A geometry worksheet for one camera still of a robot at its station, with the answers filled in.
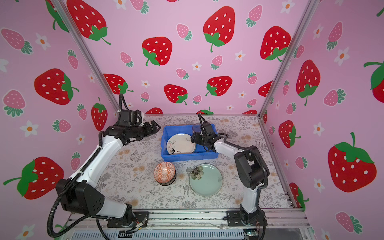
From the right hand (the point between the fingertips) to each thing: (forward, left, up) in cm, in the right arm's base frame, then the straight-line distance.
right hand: (194, 137), depth 95 cm
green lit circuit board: (-46, -34, -13) cm, 59 cm away
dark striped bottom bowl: (-30, +9, -3) cm, 31 cm away
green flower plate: (-25, -13, -11) cm, 30 cm away
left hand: (-7, +20, +14) cm, 26 cm away
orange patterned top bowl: (-24, +14, -3) cm, 28 cm away
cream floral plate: (0, +10, -9) cm, 13 cm away
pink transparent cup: (+8, -1, 0) cm, 8 cm away
